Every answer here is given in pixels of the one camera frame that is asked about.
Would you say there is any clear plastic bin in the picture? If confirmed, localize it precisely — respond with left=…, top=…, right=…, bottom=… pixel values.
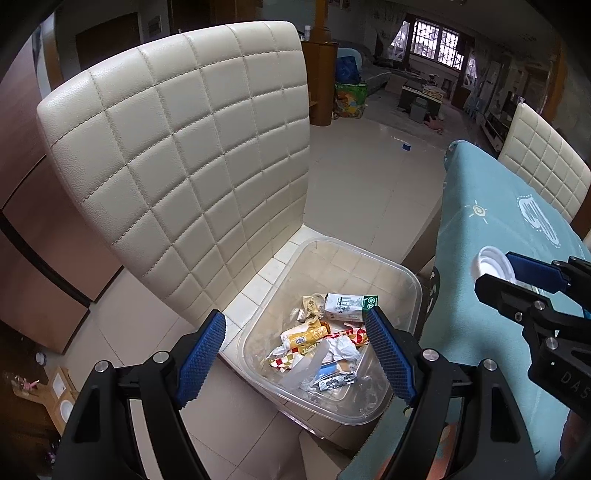
left=238, top=237, right=424, bottom=426

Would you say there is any barred window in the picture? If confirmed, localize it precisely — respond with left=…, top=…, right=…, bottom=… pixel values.
left=392, top=17, right=463, bottom=71

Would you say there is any large cream quilted chair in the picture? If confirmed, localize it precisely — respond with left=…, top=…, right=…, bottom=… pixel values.
left=36, top=21, right=370, bottom=455

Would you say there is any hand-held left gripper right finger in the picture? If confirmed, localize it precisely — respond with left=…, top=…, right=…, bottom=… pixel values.
left=364, top=305, right=542, bottom=480

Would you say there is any white green carton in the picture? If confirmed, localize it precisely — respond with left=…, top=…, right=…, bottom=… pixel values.
left=323, top=293, right=380, bottom=325

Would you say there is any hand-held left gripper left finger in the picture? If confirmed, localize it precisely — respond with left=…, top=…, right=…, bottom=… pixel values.
left=55, top=308, right=228, bottom=480

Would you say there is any brown wooden cabinet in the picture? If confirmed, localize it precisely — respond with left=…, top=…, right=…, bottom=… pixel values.
left=0, top=150, right=122, bottom=357

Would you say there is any light wooden box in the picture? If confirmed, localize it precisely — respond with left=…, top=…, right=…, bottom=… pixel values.
left=47, top=367, right=80, bottom=435

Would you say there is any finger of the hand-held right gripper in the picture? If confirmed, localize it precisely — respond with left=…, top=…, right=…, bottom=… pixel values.
left=505, top=251, right=591, bottom=319
left=475, top=273, right=591, bottom=416

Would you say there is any crumpled white tissue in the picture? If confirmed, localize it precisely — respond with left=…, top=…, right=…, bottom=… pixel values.
left=322, top=336, right=362, bottom=366

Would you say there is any low coffee table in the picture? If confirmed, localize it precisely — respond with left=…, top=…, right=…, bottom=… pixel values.
left=398, top=82, right=447, bottom=114

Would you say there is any red checkered wrapper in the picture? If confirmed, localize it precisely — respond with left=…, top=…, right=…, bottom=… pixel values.
left=269, top=323, right=371, bottom=371

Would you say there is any white plastic lid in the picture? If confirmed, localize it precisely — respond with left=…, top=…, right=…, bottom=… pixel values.
left=471, top=246, right=513, bottom=283

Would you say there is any blue printed tablecloth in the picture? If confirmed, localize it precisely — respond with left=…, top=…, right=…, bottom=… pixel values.
left=339, top=141, right=591, bottom=480

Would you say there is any blue bag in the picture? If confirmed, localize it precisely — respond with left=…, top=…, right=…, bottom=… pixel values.
left=335, top=56, right=362, bottom=85

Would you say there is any colourful printed bag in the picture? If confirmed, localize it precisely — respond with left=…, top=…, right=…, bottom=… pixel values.
left=334, top=82, right=369, bottom=120

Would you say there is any grey sofa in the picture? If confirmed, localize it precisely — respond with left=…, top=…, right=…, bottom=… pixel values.
left=359, top=45, right=403, bottom=94

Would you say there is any clear plastic wrapper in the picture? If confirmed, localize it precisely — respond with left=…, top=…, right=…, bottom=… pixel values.
left=281, top=346, right=334, bottom=394

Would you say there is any white tv stand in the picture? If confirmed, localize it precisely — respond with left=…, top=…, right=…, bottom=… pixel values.
left=479, top=111, right=514, bottom=151

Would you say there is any wooden partition cabinet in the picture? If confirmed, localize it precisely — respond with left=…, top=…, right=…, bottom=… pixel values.
left=302, top=0, right=341, bottom=126

